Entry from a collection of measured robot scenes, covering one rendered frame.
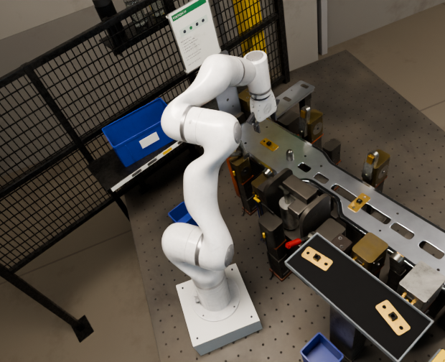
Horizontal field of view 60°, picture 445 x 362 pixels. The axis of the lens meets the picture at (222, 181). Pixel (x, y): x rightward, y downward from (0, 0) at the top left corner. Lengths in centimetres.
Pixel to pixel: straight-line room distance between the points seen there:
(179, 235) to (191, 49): 102
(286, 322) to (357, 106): 126
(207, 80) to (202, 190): 30
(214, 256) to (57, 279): 196
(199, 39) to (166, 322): 128
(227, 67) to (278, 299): 94
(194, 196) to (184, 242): 17
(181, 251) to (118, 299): 151
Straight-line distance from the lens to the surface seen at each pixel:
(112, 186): 171
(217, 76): 104
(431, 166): 201
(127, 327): 255
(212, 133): 99
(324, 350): 153
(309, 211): 120
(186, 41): 189
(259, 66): 137
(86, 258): 294
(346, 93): 238
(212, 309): 149
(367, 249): 126
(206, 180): 106
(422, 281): 121
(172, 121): 104
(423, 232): 142
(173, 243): 119
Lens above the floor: 217
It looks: 48 degrees down
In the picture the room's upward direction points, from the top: 18 degrees counter-clockwise
